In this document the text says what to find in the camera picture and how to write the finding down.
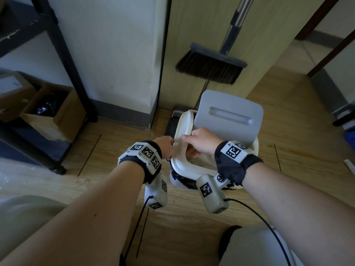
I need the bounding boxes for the person's right hand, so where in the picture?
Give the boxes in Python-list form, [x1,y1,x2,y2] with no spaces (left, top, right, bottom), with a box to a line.
[181,127,224,159]

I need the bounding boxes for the black left wristband with markers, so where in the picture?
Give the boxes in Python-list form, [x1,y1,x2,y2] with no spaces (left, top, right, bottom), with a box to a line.
[118,140,163,185]

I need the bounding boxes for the person's left forearm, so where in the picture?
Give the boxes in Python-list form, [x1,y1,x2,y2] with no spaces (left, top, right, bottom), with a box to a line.
[0,163,146,266]

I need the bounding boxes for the black wristband with markers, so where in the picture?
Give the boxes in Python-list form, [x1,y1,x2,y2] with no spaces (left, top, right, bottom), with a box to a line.
[214,140,264,187]
[118,140,163,185]

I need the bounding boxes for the person's right forearm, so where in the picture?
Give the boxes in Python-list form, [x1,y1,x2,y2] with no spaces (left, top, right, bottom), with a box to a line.
[241,163,355,266]

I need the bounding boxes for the black right camera cable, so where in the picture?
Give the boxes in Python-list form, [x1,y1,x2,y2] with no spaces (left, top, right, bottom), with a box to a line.
[226,198,292,266]

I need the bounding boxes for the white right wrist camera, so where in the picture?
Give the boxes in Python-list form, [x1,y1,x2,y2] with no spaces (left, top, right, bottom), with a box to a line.
[195,174,230,214]

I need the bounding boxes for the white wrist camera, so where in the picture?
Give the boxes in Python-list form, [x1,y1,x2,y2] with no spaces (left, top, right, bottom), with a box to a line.
[144,172,168,210]
[195,174,230,214]

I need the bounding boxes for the black and grey object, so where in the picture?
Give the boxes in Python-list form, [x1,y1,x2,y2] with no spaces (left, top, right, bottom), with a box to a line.
[332,101,355,131]

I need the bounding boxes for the black bristle broom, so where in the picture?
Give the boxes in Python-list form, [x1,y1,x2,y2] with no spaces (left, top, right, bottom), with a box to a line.
[175,0,255,86]

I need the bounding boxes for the white trash bin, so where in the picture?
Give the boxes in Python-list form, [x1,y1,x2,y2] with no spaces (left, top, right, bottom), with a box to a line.
[169,109,260,191]

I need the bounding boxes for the black plastic bag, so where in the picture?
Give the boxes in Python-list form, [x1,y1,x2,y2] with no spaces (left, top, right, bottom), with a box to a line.
[35,92,66,117]

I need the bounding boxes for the black dustpan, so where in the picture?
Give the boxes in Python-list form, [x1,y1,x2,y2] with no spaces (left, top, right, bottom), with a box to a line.
[165,105,190,136]

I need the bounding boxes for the closed cardboard box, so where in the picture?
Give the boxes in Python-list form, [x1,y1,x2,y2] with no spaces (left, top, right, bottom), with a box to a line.
[0,71,43,123]

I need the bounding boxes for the black camera cable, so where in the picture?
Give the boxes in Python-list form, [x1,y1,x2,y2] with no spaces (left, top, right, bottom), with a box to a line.
[226,198,292,266]
[123,195,154,262]

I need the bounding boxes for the black right wristband with markers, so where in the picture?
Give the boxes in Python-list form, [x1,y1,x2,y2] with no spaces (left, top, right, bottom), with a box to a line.
[214,140,264,187]

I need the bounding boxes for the white bin ring frame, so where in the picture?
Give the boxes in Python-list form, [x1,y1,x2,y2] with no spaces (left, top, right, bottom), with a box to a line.
[170,110,222,189]

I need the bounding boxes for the black left camera cable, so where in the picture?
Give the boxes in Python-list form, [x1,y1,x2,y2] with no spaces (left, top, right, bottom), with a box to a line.
[123,195,154,262]

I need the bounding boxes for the blue container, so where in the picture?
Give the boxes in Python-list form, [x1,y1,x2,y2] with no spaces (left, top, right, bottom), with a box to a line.
[343,129,355,153]

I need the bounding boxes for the person's grey shorts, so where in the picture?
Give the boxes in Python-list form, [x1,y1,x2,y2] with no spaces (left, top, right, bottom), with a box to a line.
[0,195,306,266]

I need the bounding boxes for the light wooden door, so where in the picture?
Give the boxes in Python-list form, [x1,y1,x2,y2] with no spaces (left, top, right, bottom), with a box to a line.
[159,0,328,110]

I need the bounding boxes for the black metal shelf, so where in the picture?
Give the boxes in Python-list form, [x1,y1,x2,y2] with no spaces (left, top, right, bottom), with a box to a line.
[0,0,98,175]

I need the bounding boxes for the person's left hand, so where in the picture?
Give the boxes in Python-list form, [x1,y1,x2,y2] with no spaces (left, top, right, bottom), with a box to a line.
[152,135,175,160]

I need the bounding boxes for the grey bin lid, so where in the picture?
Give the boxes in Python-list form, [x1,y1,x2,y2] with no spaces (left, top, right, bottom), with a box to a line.
[192,90,264,146]

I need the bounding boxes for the dark wooden door frame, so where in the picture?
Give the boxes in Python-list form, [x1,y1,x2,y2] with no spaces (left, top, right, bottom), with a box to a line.
[295,0,355,78]

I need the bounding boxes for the black bin liner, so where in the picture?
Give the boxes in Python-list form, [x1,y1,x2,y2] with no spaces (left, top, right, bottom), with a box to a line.
[170,161,196,189]

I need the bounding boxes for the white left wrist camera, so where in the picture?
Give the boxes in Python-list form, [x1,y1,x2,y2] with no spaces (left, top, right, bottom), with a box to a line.
[144,172,168,210]

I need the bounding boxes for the open cardboard box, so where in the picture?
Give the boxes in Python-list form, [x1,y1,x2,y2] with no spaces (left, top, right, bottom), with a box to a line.
[19,82,87,143]

